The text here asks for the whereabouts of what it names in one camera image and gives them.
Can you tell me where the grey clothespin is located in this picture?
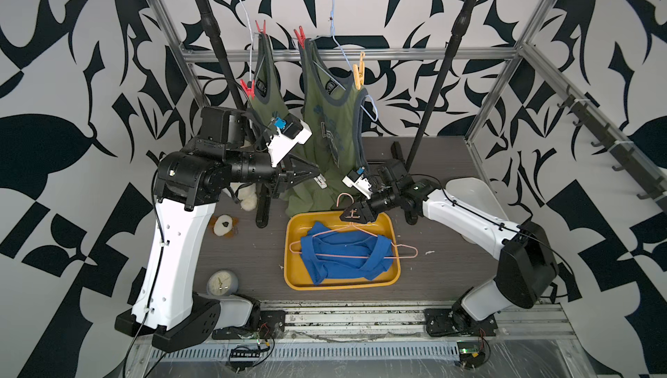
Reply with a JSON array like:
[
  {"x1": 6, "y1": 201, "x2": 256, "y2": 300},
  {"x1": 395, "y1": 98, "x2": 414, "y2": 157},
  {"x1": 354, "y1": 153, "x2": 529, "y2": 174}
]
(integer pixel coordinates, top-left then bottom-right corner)
[{"x1": 314, "y1": 175, "x2": 328, "y2": 190}]

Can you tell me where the blue tank top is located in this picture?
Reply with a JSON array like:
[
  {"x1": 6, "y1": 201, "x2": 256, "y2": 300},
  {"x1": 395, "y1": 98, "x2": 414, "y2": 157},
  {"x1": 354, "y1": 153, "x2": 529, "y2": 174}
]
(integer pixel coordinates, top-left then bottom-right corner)
[{"x1": 300, "y1": 222, "x2": 394, "y2": 285}]

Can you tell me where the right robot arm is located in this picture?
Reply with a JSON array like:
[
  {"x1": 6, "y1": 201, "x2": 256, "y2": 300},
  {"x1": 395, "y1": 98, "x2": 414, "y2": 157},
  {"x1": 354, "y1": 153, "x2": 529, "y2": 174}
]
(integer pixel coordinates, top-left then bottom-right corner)
[{"x1": 340, "y1": 159, "x2": 559, "y2": 337}]

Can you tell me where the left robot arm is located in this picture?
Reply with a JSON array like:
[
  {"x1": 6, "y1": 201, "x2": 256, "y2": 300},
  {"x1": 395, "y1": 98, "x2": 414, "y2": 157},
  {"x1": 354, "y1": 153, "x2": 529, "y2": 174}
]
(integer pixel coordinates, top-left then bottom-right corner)
[{"x1": 115, "y1": 106, "x2": 320, "y2": 353}]

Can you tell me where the green tank top left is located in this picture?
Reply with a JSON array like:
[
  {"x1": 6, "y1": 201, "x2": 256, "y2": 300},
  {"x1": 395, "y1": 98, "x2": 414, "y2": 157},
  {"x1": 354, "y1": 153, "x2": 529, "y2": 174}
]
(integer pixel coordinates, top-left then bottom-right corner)
[{"x1": 248, "y1": 33, "x2": 289, "y2": 152}]

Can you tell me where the green tank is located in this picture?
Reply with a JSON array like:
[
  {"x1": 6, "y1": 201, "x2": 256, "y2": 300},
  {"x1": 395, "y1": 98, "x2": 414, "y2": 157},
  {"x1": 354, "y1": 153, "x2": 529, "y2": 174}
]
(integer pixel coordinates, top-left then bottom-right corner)
[
  {"x1": 282, "y1": 39, "x2": 368, "y2": 217},
  {"x1": 248, "y1": 33, "x2": 289, "y2": 152}
]

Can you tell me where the green tank top right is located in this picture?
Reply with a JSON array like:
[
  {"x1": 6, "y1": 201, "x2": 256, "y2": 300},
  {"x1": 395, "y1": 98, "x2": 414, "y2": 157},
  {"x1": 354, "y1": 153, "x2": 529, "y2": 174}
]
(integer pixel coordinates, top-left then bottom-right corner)
[{"x1": 282, "y1": 39, "x2": 368, "y2": 217}]

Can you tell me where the white plush toy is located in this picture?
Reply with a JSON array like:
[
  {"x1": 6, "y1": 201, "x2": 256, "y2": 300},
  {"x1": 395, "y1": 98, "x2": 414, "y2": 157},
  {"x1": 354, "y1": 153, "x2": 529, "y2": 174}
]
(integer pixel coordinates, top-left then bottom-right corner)
[{"x1": 230, "y1": 183, "x2": 258, "y2": 211}]

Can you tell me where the yellow plastic tray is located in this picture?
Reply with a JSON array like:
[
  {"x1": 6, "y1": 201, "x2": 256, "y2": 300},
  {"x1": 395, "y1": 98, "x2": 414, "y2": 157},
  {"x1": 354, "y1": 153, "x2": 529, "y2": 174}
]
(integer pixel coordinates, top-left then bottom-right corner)
[{"x1": 284, "y1": 211, "x2": 401, "y2": 291}]

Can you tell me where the brown white plush piece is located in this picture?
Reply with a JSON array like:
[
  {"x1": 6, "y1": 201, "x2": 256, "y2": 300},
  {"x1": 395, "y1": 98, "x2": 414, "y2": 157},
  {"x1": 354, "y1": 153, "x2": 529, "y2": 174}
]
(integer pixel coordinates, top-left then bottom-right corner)
[{"x1": 208, "y1": 215, "x2": 239, "y2": 238}]

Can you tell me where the red clothespin lower left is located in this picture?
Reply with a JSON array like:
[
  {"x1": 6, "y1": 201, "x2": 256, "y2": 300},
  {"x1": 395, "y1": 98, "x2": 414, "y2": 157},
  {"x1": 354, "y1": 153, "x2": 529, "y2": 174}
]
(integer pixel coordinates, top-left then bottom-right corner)
[{"x1": 240, "y1": 79, "x2": 255, "y2": 99}]

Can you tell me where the red clothespin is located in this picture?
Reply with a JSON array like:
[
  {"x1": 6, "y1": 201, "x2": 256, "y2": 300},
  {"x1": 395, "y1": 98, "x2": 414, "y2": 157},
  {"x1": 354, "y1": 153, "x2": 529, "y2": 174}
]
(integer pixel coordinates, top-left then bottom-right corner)
[
  {"x1": 255, "y1": 20, "x2": 267, "y2": 37},
  {"x1": 294, "y1": 25, "x2": 307, "y2": 50},
  {"x1": 240, "y1": 79, "x2": 255, "y2": 99}
]

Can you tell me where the white plastic bin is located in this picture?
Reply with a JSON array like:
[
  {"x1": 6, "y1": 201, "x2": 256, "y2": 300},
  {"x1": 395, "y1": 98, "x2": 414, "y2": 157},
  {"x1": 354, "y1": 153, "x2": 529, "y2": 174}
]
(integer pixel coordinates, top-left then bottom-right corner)
[{"x1": 423, "y1": 178, "x2": 518, "y2": 259}]

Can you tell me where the tan clothespin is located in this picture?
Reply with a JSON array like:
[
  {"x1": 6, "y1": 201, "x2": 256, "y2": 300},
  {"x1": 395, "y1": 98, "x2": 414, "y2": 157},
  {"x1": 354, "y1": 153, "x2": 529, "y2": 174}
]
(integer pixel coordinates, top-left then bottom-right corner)
[{"x1": 353, "y1": 51, "x2": 366, "y2": 91}]

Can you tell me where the small round clock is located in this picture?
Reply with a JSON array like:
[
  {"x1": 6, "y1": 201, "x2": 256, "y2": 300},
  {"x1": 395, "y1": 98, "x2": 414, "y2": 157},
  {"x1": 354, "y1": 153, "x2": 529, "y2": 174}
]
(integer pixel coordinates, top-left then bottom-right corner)
[{"x1": 206, "y1": 270, "x2": 239, "y2": 299}]

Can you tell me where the red clothespin middle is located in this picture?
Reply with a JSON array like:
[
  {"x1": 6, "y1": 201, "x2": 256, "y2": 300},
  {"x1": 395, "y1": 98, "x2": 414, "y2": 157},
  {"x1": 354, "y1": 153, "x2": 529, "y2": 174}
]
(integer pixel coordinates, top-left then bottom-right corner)
[{"x1": 294, "y1": 25, "x2": 307, "y2": 50}]

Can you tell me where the red clothespin upper left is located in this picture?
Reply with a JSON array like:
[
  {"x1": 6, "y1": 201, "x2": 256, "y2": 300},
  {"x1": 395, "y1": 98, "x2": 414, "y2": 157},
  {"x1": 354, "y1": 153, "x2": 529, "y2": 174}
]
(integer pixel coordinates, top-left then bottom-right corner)
[{"x1": 255, "y1": 20, "x2": 267, "y2": 37}]

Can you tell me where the small circuit board right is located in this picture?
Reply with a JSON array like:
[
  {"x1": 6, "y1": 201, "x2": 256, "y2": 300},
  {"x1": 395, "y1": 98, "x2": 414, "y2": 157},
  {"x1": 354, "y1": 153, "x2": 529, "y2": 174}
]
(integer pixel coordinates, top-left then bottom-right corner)
[{"x1": 455, "y1": 340, "x2": 492, "y2": 370}]

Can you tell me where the small circuit board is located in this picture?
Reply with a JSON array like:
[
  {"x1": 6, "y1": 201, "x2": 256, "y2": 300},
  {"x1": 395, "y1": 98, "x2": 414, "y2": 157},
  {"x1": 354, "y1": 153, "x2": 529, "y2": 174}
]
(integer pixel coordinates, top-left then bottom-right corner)
[
  {"x1": 455, "y1": 340, "x2": 492, "y2": 370},
  {"x1": 227, "y1": 340, "x2": 275, "y2": 373}
]

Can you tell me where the small circuit board left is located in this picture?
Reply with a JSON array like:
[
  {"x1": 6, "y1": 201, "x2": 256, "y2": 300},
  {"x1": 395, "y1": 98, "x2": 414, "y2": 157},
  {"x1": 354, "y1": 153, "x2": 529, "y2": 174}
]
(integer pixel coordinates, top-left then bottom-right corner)
[{"x1": 227, "y1": 340, "x2": 275, "y2": 373}]

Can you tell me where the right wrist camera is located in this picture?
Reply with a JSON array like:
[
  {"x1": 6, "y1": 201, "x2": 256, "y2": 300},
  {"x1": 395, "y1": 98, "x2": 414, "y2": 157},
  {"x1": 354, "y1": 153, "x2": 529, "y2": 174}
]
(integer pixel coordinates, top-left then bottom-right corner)
[{"x1": 342, "y1": 167, "x2": 377, "y2": 198}]

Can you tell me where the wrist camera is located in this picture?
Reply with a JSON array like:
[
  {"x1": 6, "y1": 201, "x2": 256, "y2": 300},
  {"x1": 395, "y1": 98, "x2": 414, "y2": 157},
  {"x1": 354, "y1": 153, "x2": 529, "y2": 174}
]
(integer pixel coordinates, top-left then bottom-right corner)
[
  {"x1": 342, "y1": 167, "x2": 377, "y2": 198},
  {"x1": 267, "y1": 113, "x2": 312, "y2": 168}
]

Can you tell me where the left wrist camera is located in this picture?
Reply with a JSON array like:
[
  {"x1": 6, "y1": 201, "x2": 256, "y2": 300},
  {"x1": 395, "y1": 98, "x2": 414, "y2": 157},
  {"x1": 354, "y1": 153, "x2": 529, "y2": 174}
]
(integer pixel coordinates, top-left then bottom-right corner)
[{"x1": 267, "y1": 113, "x2": 312, "y2": 168}]

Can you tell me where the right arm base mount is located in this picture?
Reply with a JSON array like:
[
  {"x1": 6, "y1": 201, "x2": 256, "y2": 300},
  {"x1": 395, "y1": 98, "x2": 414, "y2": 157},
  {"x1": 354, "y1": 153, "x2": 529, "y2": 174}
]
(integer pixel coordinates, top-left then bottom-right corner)
[{"x1": 424, "y1": 305, "x2": 497, "y2": 337}]

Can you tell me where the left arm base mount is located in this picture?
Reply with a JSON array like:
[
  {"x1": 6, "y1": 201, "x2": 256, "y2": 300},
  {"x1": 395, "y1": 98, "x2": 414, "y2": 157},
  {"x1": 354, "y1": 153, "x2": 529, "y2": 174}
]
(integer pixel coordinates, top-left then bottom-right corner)
[{"x1": 211, "y1": 296, "x2": 287, "y2": 340}]

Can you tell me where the blue wire hanger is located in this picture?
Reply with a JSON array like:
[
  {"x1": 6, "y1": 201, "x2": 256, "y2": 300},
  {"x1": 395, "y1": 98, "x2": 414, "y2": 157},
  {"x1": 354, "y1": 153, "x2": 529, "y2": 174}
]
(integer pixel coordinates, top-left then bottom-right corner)
[{"x1": 329, "y1": 0, "x2": 380, "y2": 123}]

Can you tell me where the white wire hanger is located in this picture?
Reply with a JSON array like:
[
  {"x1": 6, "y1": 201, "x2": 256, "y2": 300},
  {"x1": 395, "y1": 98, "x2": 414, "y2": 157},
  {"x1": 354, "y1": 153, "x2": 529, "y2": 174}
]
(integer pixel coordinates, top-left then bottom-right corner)
[{"x1": 238, "y1": 0, "x2": 255, "y2": 86}]

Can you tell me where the black wall hook rail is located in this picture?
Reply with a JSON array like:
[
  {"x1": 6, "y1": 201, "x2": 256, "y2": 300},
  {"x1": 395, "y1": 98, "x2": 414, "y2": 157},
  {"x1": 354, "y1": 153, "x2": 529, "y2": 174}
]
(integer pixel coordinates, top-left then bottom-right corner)
[{"x1": 559, "y1": 85, "x2": 666, "y2": 213}]

